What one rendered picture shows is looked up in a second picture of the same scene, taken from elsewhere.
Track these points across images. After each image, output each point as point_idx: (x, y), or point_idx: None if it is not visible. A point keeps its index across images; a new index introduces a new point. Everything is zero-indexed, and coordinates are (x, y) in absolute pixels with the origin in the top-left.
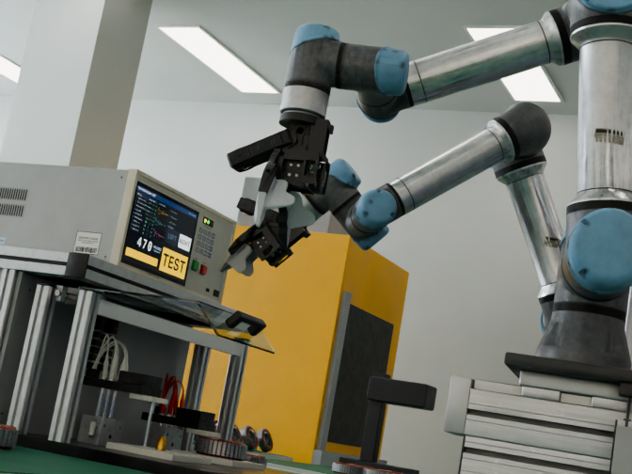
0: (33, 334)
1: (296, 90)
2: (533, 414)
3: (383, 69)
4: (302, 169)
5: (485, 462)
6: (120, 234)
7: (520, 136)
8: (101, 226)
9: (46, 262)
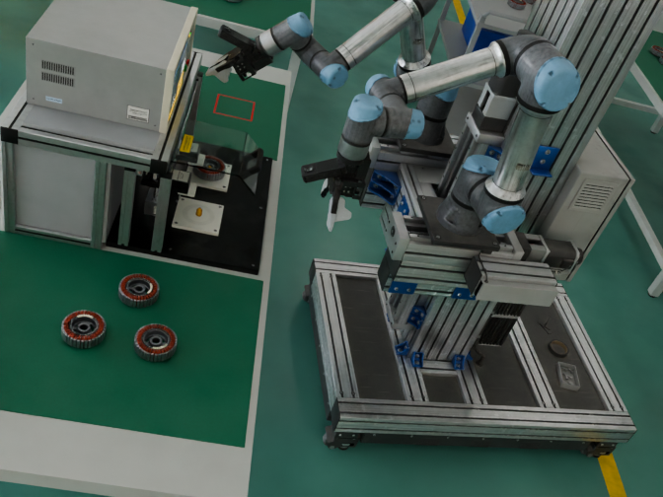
0: (126, 195)
1: (355, 150)
2: (436, 252)
3: (410, 135)
4: (352, 188)
5: (409, 270)
6: (166, 113)
7: (426, 12)
8: (147, 105)
9: (132, 162)
